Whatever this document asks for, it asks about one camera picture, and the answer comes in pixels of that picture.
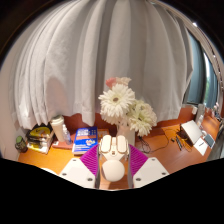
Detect white paper card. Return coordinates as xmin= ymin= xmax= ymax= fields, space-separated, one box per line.
xmin=193 ymin=137 xmax=209 ymax=157

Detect black cable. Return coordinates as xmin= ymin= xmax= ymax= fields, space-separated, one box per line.
xmin=134 ymin=124 xmax=183 ymax=154

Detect blue book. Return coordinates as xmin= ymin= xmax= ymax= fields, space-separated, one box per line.
xmin=72 ymin=126 xmax=99 ymax=156

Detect dark pens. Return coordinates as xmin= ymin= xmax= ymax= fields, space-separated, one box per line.
xmin=171 ymin=134 xmax=184 ymax=151

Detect dark mug with green inside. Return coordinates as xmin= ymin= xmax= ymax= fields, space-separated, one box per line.
xmin=14 ymin=135 xmax=29 ymax=154

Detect window with dark frame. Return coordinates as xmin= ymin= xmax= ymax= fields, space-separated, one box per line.
xmin=183 ymin=29 xmax=224 ymax=109

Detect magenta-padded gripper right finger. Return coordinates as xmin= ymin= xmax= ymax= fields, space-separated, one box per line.
xmin=127 ymin=143 xmax=170 ymax=189

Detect white pleated curtain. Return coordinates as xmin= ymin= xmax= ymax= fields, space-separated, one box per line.
xmin=8 ymin=0 xmax=195 ymax=130

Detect cream travel tumbler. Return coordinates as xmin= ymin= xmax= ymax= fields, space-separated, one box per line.
xmin=49 ymin=114 xmax=68 ymax=144

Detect thin red-brown book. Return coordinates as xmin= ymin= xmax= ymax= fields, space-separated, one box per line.
xmin=51 ymin=140 xmax=75 ymax=150

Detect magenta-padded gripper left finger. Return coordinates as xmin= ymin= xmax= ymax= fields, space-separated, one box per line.
xmin=58 ymin=142 xmax=101 ymax=189

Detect white computer mouse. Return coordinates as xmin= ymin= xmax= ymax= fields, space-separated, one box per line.
xmin=98 ymin=134 xmax=130 ymax=183

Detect dark smartphone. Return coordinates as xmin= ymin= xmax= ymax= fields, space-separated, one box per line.
xmin=203 ymin=133 xmax=217 ymax=149

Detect white flower bouquet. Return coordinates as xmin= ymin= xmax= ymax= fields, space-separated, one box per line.
xmin=97 ymin=76 xmax=158 ymax=138

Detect white ceramic pitcher vase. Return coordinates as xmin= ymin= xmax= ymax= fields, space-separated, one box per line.
xmin=115 ymin=123 xmax=137 ymax=147

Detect clear spray bottle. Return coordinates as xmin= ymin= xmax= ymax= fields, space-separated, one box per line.
xmin=62 ymin=123 xmax=73 ymax=146

